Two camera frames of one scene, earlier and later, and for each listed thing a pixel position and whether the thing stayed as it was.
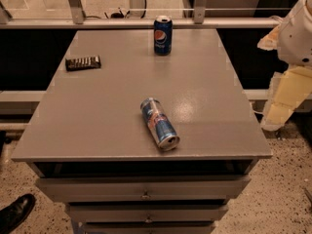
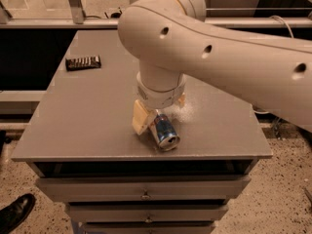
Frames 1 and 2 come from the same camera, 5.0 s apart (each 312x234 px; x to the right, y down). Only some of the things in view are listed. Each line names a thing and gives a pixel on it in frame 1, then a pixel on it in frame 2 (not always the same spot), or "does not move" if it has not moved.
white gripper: [296, 43] to [160, 98]
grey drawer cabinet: [91, 146] does not move
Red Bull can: [159, 125] does not move
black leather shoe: [15, 214] does not move
